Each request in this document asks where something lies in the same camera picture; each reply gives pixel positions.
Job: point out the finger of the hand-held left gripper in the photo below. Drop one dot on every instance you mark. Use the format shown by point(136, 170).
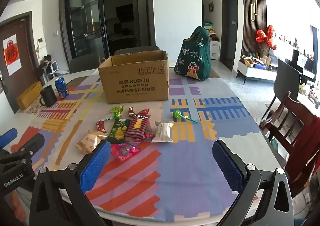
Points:
point(32, 144)
point(8, 136)

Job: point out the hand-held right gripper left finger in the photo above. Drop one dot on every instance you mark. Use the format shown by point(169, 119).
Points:
point(96, 163)

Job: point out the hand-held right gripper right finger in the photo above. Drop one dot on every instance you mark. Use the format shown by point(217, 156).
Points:
point(227, 166)

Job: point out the pink snack packet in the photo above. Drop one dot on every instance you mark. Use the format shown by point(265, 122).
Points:
point(125, 152)

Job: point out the green lollipop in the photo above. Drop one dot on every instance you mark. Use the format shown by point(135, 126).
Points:
point(116, 115)
point(177, 114)

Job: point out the brown cardboard box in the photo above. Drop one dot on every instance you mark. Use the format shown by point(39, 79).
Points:
point(135, 83)

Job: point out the beige snack packet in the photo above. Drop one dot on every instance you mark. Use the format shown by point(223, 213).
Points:
point(87, 142)

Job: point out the red candy packet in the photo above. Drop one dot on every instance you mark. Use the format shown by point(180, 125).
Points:
point(101, 126)

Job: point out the dark green snack packet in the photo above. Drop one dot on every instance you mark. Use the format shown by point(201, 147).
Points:
point(118, 131)

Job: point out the yellow wooden box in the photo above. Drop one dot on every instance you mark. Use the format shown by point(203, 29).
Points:
point(27, 96)

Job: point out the black mug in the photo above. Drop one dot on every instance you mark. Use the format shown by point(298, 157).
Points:
point(48, 96)

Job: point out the red striped snack packet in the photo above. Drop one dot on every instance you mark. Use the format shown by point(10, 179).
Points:
point(138, 128)

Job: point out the green candy packet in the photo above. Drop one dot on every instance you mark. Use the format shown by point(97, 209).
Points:
point(117, 109)

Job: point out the gold twist-wrapped candy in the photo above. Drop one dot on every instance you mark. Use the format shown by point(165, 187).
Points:
point(131, 111)

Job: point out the blue Oreo packet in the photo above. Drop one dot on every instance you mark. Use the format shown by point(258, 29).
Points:
point(61, 87)

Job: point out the white snack packet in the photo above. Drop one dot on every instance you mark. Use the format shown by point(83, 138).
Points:
point(162, 132)

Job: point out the brown wooden chair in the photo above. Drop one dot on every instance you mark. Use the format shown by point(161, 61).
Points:
point(282, 113)

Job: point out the white small rack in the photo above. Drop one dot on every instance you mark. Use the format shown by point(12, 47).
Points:
point(53, 68)

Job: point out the red and white door poster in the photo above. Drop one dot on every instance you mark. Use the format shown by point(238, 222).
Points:
point(11, 53)

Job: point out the dark grey dining chair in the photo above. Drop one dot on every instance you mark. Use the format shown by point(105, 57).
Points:
point(82, 62)
point(286, 78)
point(136, 49)

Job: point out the brown entrance door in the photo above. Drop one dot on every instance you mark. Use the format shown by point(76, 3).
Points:
point(25, 41)

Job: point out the white low cabinet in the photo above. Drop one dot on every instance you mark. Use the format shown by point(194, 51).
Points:
point(250, 68)

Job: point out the green snowflake tote bag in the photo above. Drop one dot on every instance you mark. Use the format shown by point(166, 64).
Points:
point(192, 58)

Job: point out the white drawer unit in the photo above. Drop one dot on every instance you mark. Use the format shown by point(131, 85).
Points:
point(214, 50)

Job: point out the red bow decoration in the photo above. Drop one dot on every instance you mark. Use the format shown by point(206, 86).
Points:
point(261, 36)

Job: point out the black framed glass door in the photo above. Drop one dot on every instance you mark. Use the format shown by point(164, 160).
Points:
point(82, 16)

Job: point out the dark interior door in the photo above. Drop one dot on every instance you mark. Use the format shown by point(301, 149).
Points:
point(228, 28)

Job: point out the white wall intercom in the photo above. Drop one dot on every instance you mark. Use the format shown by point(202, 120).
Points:
point(41, 42)

